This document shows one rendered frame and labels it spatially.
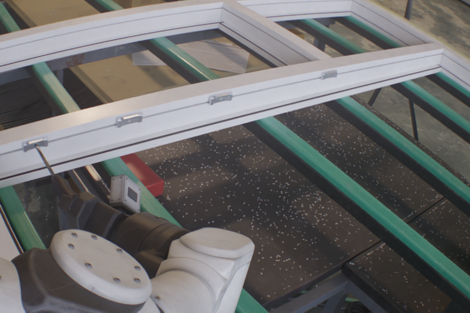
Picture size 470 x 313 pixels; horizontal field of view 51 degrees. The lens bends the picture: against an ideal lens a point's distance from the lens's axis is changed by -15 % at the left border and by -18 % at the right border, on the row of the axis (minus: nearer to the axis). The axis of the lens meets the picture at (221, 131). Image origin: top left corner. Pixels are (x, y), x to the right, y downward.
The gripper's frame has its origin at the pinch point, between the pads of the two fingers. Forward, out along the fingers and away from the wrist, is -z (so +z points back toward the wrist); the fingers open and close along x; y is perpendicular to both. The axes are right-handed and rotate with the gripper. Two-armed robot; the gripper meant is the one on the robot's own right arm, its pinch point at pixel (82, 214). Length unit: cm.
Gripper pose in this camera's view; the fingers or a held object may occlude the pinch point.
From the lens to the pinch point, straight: 77.5
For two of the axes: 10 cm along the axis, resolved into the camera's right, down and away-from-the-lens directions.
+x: -4.2, -4.9, -7.6
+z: 7.8, 2.2, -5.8
